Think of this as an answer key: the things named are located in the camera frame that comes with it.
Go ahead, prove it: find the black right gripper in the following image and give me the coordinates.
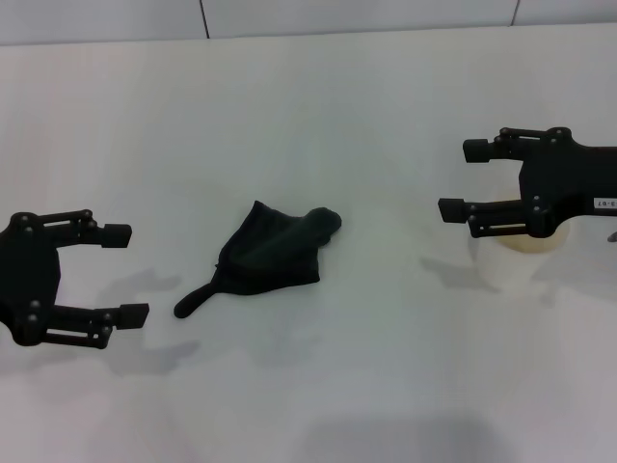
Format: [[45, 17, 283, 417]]
[[437, 126, 617, 239]]

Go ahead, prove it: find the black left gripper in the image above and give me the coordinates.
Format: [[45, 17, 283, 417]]
[[0, 208, 150, 350]]

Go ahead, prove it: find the white paper cup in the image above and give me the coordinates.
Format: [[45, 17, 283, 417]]
[[473, 190, 572, 293]]

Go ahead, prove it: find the dark rag with strap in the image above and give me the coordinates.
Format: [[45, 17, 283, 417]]
[[173, 200, 344, 321]]

